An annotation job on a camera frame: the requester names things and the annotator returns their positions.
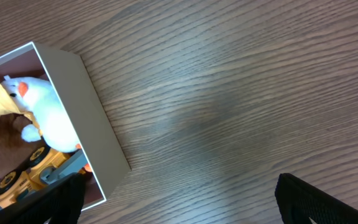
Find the white plush duck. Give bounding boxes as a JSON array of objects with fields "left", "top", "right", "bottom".
[{"left": 0, "top": 75, "right": 93, "bottom": 173}]

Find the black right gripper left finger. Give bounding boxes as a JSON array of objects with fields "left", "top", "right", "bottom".
[{"left": 0, "top": 174, "right": 85, "bottom": 224}]

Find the white box pink inside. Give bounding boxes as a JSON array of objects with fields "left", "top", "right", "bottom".
[{"left": 0, "top": 42, "right": 130, "bottom": 209}]

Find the brown plush toy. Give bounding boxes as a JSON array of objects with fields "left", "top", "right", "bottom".
[{"left": 0, "top": 114, "right": 45, "bottom": 181}]

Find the yellow and blue toy truck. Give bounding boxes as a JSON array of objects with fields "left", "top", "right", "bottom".
[{"left": 0, "top": 146, "right": 92, "bottom": 210}]

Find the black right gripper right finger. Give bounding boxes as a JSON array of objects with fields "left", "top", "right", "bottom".
[{"left": 275, "top": 173, "right": 358, "bottom": 224}]

